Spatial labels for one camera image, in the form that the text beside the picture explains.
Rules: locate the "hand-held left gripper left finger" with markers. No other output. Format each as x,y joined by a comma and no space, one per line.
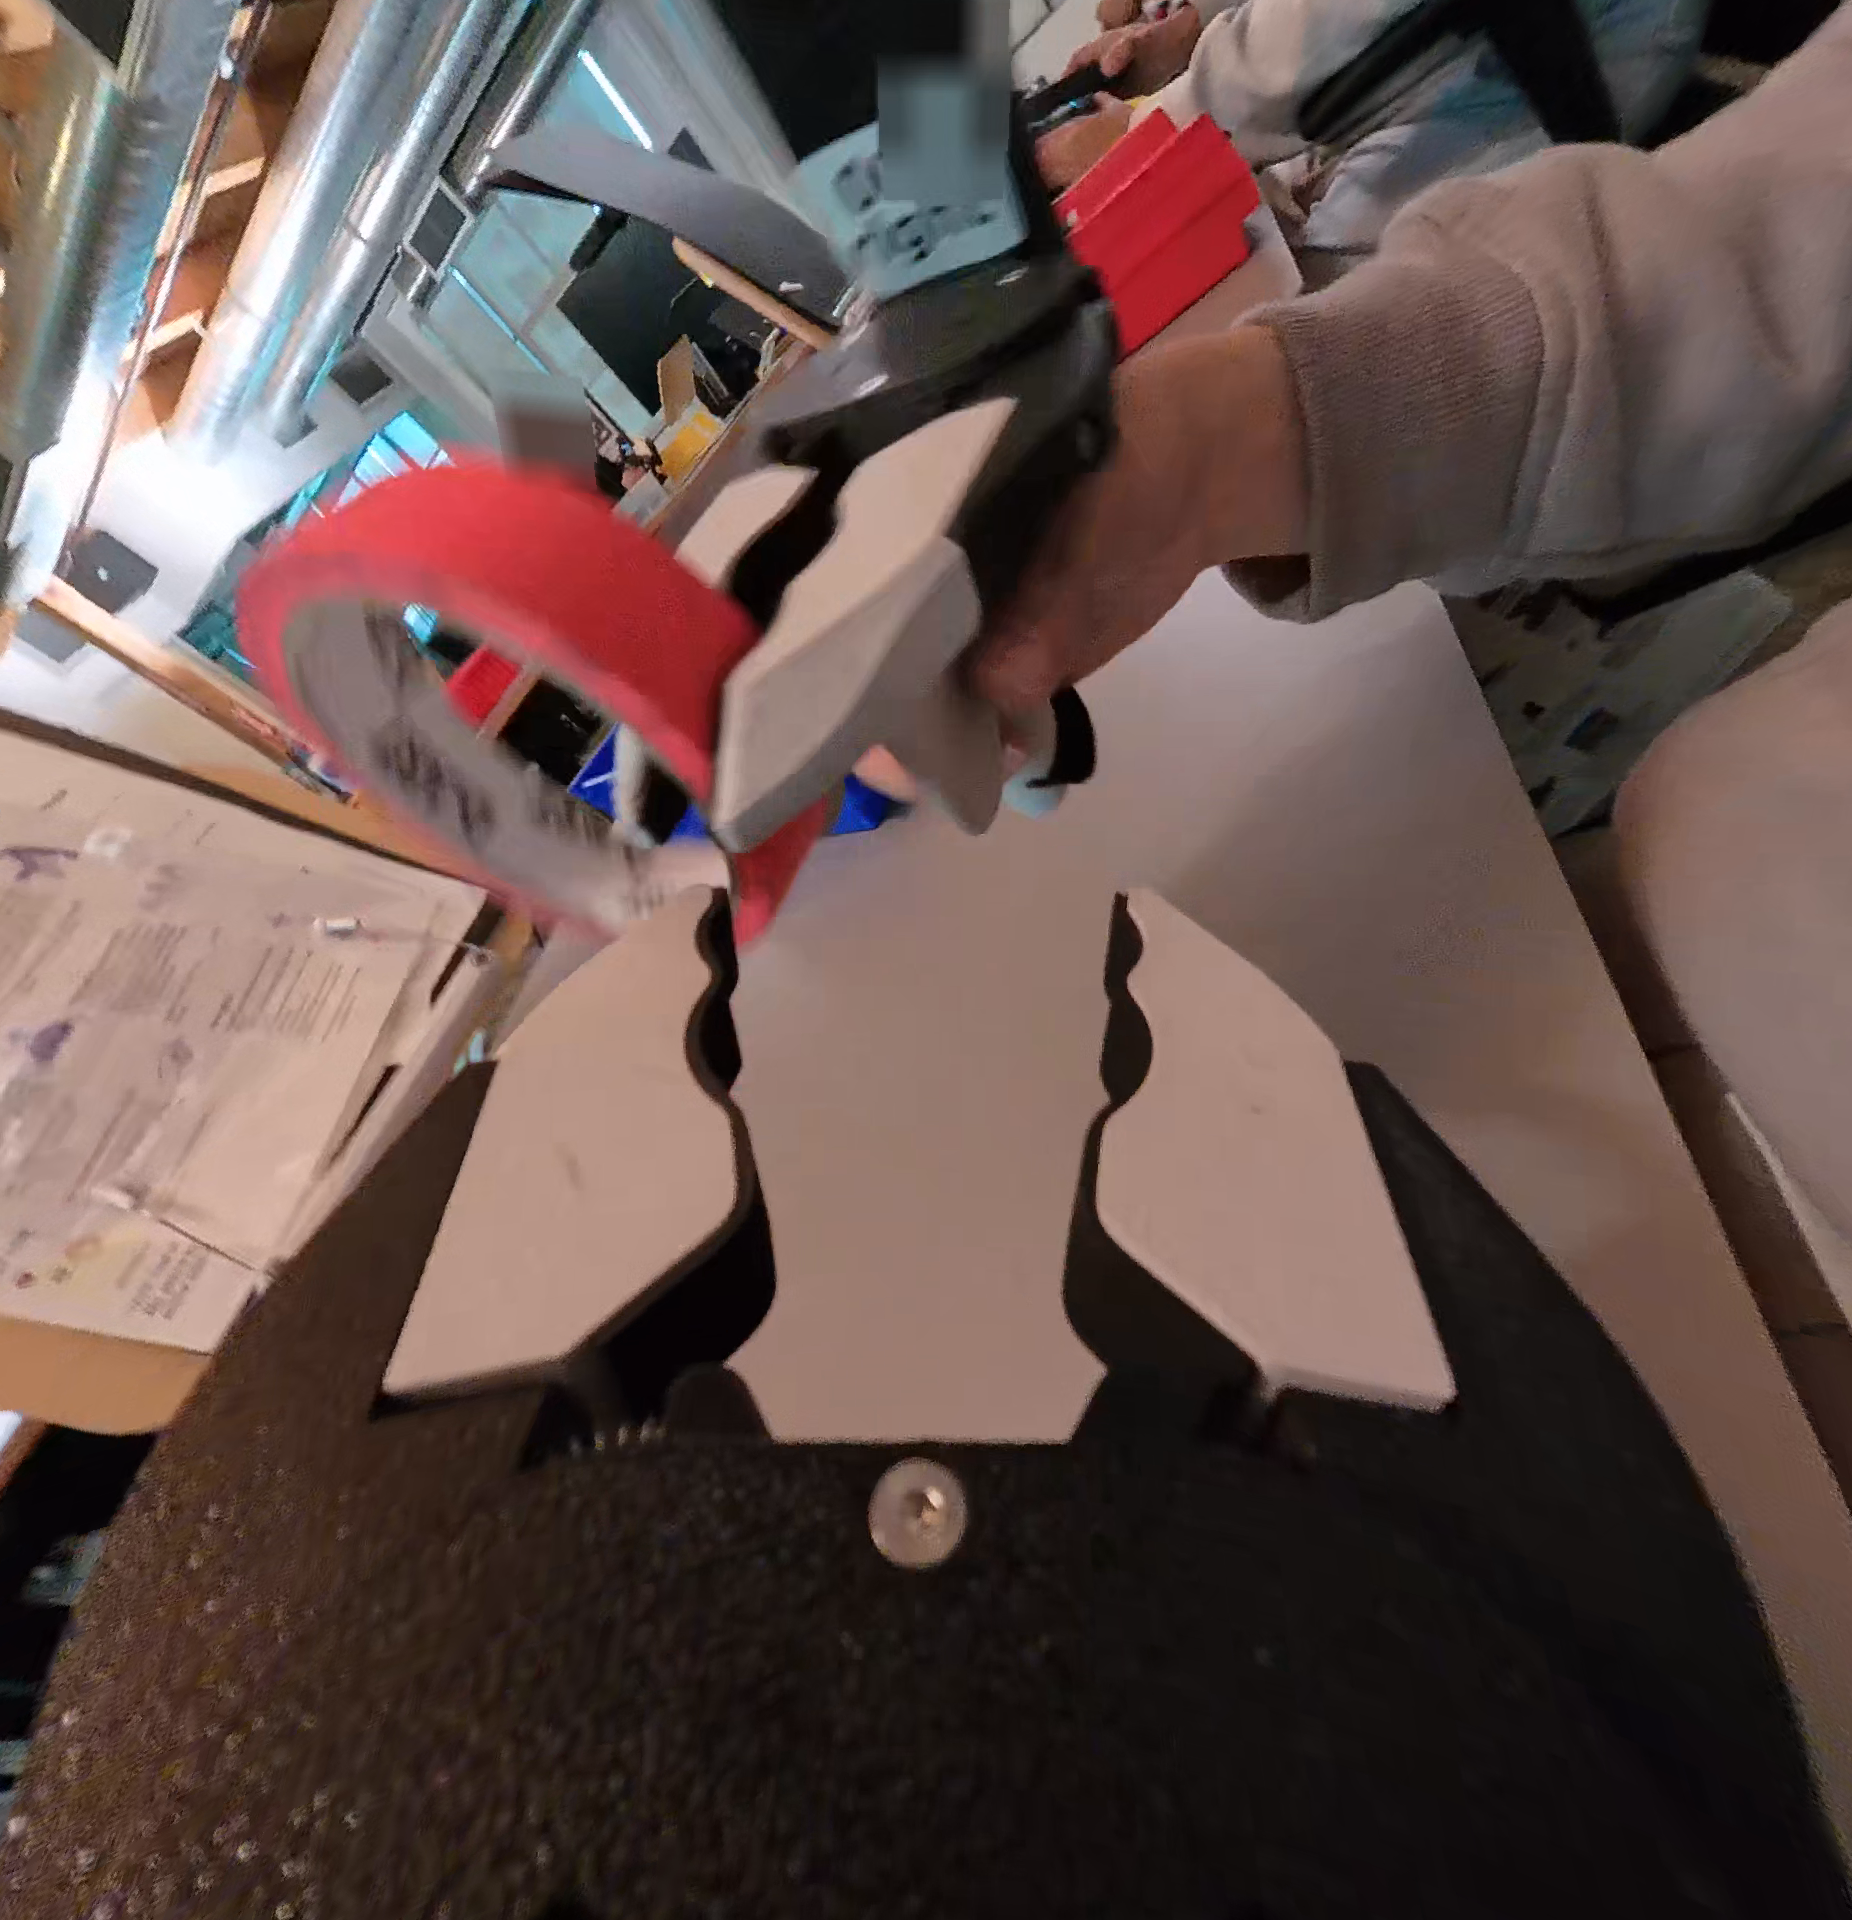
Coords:
600,1185

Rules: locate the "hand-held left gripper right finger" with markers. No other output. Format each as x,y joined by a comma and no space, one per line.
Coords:
1260,1185

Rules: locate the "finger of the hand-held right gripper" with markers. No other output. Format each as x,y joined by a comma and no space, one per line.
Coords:
851,661
750,517

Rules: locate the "blue plastic bin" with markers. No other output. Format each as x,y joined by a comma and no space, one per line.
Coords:
870,798

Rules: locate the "red tape roll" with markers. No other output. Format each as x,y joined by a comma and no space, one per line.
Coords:
535,573

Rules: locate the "person's right forearm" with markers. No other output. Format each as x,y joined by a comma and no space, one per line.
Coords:
1586,330

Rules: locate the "grey desk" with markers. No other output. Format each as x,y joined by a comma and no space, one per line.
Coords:
1316,838

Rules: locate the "person's right hand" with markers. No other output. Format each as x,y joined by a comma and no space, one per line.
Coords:
1167,497

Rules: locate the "yellow storage bin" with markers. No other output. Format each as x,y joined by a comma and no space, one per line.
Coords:
693,437

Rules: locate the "red plastic bin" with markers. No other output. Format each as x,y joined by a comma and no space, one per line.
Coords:
1167,230

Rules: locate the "black panel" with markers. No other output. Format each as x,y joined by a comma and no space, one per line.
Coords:
641,305

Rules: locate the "red storage bin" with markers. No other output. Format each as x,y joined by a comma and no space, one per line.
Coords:
485,690

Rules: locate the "wooden board with instruction sheets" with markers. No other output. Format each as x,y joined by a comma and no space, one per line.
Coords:
192,1019

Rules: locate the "silver air duct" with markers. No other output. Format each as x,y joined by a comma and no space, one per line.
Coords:
313,196

